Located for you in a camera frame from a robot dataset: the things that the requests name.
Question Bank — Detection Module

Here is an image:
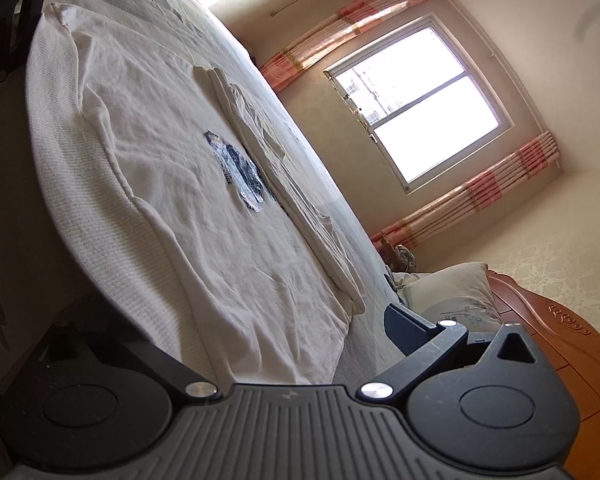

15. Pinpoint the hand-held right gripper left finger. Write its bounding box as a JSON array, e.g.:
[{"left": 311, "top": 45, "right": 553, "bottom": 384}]
[{"left": 45, "top": 327, "right": 223, "bottom": 403}]

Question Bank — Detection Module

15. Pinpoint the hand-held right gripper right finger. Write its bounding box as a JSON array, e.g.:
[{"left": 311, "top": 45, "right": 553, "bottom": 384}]
[{"left": 355, "top": 303, "right": 551, "bottom": 406}]

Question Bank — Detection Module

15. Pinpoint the white shirt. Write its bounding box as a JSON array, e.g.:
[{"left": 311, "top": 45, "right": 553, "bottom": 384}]
[{"left": 25, "top": 2, "right": 366, "bottom": 386}]

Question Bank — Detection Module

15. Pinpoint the pale blue pillow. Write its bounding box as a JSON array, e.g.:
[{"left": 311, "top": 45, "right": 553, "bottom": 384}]
[{"left": 390, "top": 271, "right": 431, "bottom": 302}]

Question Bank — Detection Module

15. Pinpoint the beige printed pillow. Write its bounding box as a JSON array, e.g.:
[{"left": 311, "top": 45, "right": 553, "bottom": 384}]
[{"left": 402, "top": 261, "right": 503, "bottom": 333}]

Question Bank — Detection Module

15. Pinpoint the grey plush toy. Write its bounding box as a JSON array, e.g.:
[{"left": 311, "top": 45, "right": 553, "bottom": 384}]
[{"left": 392, "top": 244, "right": 419, "bottom": 271}]

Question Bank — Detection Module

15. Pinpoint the wooden headboard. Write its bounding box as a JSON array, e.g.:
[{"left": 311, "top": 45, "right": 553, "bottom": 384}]
[{"left": 485, "top": 269, "right": 600, "bottom": 480}]

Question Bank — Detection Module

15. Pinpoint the white framed window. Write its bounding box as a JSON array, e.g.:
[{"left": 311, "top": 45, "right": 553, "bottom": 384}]
[{"left": 324, "top": 12, "right": 513, "bottom": 193}]

